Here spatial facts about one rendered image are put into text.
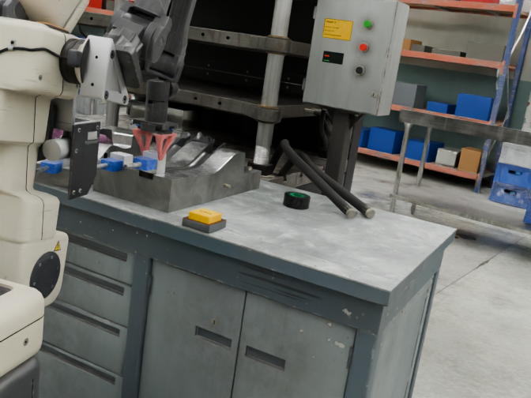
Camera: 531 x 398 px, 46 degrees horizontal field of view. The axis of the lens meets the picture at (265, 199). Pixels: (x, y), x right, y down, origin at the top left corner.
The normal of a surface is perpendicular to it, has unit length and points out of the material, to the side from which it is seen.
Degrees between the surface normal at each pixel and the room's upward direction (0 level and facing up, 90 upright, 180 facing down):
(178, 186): 90
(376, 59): 90
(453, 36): 90
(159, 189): 90
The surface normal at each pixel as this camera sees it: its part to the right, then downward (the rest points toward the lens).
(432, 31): -0.58, 0.11
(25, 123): 0.95, 0.20
